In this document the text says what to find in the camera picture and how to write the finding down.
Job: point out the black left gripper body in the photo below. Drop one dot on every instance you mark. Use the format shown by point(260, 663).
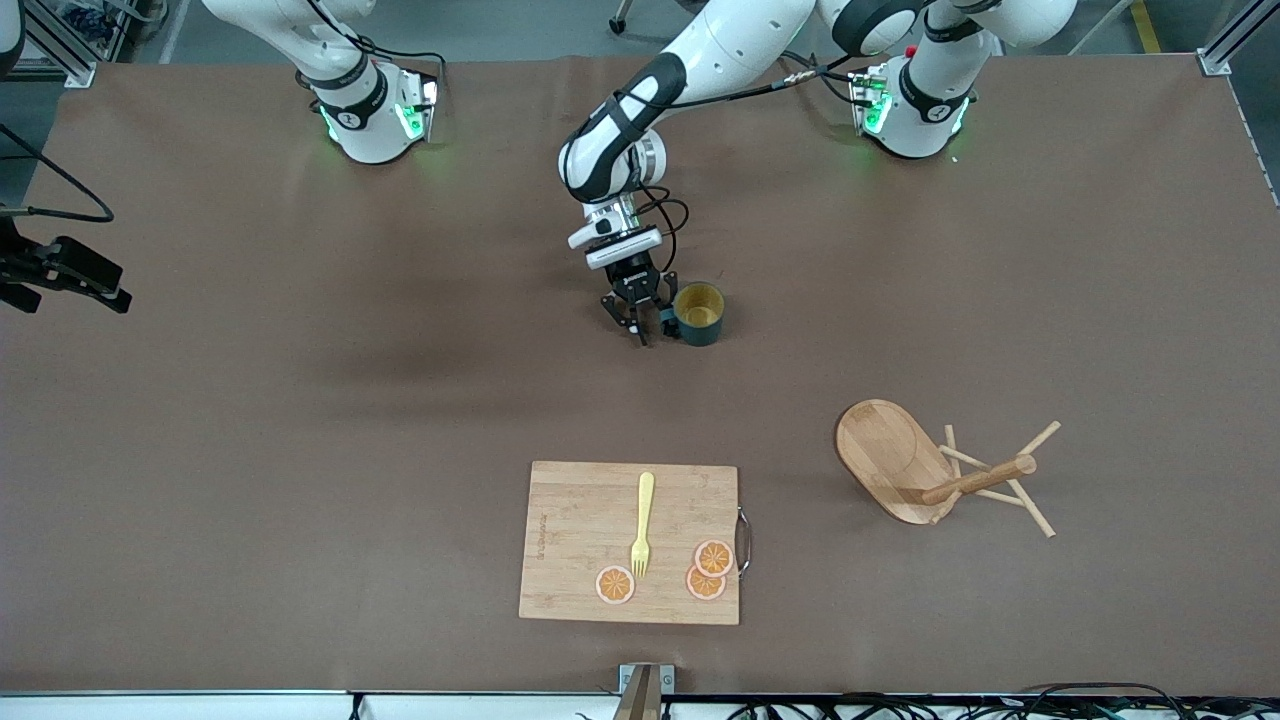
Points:
point(634, 281)

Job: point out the teal mug yellow inside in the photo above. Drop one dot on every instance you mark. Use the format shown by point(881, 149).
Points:
point(700, 320)

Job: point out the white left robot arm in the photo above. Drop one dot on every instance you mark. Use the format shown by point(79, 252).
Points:
point(720, 50)

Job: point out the wooden mug tree rack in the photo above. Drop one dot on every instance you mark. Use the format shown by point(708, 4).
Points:
point(885, 455)

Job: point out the yellow plastic fork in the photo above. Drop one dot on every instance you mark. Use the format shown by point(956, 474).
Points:
point(645, 510)

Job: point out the orange slice toy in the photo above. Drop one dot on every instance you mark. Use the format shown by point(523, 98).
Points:
point(714, 557)
point(700, 587)
point(615, 585)

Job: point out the grey office chair base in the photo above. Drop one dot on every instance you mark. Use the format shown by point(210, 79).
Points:
point(640, 12)

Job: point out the aluminium frame post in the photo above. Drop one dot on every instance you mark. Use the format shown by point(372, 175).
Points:
point(1235, 35)
point(55, 45)

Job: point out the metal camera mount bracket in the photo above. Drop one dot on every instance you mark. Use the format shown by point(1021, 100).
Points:
point(643, 690)

